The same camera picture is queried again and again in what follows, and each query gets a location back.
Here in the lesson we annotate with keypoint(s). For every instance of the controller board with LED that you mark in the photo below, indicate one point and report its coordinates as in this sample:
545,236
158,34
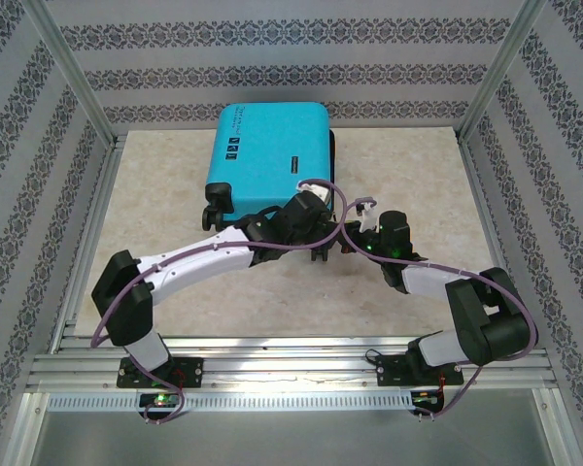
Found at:
425,397
160,400

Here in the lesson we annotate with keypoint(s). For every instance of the grey metal shelf panel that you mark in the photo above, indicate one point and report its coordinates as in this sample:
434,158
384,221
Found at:
291,442

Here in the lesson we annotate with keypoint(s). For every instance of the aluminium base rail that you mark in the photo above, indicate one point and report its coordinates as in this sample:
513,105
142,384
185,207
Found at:
291,361

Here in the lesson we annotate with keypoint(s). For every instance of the aluminium side rail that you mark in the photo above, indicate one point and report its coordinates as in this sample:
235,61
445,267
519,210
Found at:
473,165
102,194

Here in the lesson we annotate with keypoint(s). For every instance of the turquoise hard-shell suitcase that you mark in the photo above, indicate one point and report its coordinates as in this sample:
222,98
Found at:
267,155

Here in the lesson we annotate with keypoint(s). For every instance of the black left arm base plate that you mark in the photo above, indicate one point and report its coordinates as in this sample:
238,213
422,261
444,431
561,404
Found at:
194,374

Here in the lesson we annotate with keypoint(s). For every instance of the aluminium frame post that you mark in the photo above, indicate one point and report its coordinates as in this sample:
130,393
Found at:
24,432
500,63
556,427
68,63

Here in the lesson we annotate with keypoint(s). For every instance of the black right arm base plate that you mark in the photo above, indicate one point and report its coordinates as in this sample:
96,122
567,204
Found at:
393,371

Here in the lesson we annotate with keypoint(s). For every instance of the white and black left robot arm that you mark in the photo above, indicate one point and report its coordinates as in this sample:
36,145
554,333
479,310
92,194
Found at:
194,262

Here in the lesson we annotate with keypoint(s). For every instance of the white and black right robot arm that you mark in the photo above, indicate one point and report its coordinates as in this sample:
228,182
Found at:
490,330

